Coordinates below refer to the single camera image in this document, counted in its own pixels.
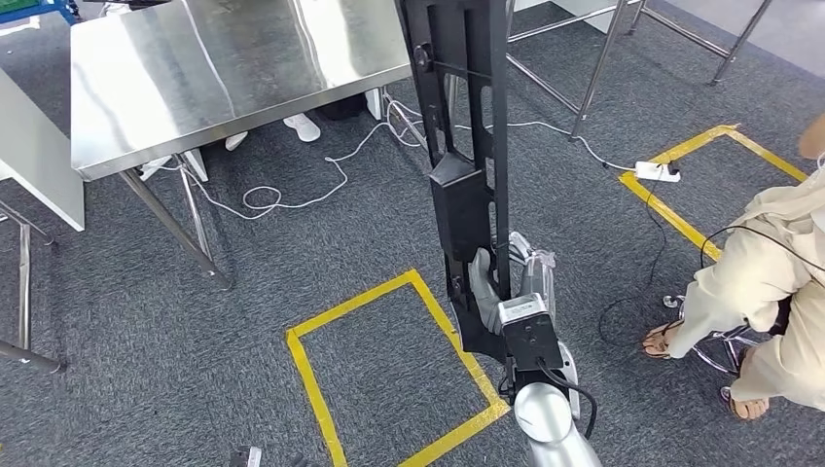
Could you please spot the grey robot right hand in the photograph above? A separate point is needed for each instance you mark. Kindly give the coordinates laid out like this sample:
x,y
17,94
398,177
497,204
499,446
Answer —
x,y
538,271

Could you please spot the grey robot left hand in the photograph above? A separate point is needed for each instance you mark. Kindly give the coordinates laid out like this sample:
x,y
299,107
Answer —
x,y
293,461

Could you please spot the black plastic frame part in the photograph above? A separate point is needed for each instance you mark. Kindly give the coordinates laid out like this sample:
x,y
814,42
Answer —
x,y
461,213

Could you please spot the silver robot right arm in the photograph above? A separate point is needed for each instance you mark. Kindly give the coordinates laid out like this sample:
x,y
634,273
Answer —
x,y
548,412

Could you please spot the stainless steel workbench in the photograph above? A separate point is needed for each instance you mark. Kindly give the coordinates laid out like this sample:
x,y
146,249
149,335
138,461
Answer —
x,y
225,71

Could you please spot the yellow floor tape square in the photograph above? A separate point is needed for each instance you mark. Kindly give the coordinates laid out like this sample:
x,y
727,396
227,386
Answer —
x,y
670,216
309,387

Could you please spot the white power strip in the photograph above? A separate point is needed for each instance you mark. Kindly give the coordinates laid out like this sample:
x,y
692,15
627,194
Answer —
x,y
654,171

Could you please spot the chrome stool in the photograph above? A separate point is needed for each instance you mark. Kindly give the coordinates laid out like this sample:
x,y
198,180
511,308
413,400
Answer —
x,y
715,348

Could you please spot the steel table with white panel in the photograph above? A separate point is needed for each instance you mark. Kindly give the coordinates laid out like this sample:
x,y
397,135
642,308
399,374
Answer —
x,y
39,167
596,71

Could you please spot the person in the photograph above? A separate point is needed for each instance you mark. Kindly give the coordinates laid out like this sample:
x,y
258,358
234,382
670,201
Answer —
x,y
747,283

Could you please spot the white shoe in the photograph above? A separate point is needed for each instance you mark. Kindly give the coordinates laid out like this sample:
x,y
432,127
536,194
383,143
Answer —
x,y
303,127
236,141

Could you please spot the right wrist camera pale box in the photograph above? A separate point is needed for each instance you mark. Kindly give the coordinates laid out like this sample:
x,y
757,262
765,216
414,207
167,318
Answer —
x,y
532,341

